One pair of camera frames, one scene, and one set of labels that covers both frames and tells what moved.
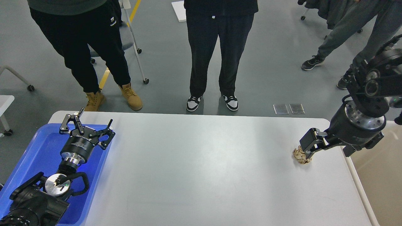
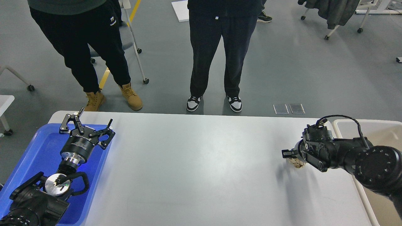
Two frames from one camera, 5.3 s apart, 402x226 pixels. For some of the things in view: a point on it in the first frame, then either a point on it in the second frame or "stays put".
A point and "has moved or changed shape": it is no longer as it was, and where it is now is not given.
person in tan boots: x=72 y=26 stays put
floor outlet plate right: x=297 y=108 stays put
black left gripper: x=78 y=148 stays put
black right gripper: x=350 y=128 → x=317 y=147
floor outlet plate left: x=280 y=109 stays put
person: x=350 y=21 → x=258 y=15
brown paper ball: x=300 y=155 has moved or changed shape
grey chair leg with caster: x=30 y=87 stays put
